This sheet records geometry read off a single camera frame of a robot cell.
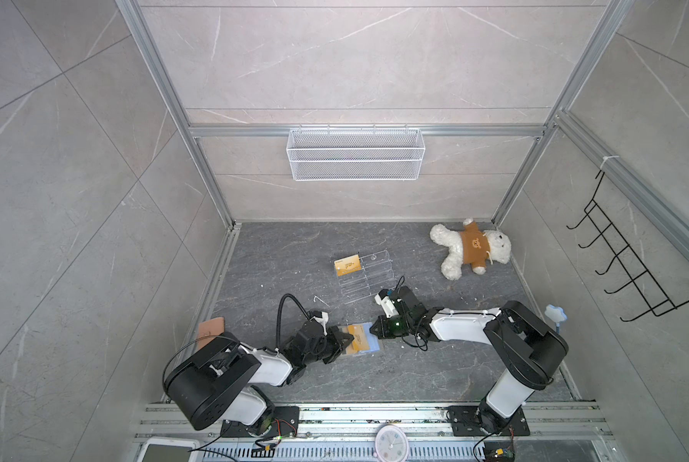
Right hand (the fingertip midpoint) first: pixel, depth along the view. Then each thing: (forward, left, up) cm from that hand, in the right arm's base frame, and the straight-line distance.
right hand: (373, 331), depth 89 cm
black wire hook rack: (-2, -57, +33) cm, 66 cm away
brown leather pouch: (0, +51, +2) cm, 51 cm away
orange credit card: (+20, +8, +8) cm, 23 cm away
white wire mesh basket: (+53, +4, +30) cm, 61 cm away
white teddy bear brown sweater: (+28, -36, +7) cm, 46 cm away
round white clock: (-30, -3, +2) cm, 30 cm away
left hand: (-3, +4, +4) cm, 6 cm away
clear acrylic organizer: (+21, -2, 0) cm, 21 cm away
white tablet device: (-30, +50, +5) cm, 58 cm away
